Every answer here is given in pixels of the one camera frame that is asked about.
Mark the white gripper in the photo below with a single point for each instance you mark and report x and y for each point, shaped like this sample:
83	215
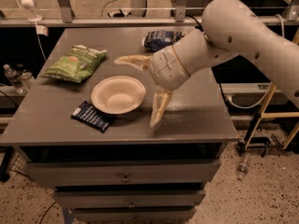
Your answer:
167	66

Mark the white paper bowl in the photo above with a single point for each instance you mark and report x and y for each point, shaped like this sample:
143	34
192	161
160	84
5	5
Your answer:
118	95

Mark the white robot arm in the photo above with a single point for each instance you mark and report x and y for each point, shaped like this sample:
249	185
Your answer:
229	28

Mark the dark blue rxbar wrapper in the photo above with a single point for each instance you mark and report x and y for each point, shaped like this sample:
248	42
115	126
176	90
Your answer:
91	116

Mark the dark blue snack bag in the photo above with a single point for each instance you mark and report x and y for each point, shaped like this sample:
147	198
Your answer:
157	40

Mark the green chip bag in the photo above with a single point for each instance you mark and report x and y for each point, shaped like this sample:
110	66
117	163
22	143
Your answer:
76	65

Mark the grey drawer cabinet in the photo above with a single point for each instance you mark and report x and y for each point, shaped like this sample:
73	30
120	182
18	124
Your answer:
195	126

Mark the middle grey drawer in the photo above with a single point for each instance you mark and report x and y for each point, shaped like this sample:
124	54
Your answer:
129	199

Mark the grey drawer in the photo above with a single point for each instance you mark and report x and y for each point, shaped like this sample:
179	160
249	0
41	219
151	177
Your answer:
127	214
129	199
71	174

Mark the plastic bottle on floor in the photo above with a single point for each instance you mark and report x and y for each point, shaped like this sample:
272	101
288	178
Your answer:
243	167

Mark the top grey drawer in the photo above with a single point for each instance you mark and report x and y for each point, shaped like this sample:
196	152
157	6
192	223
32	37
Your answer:
71	174

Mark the clear water bottle left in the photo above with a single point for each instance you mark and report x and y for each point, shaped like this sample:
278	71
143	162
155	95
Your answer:
15	79

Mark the bottom grey drawer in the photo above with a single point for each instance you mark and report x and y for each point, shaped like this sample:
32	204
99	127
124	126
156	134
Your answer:
127	214

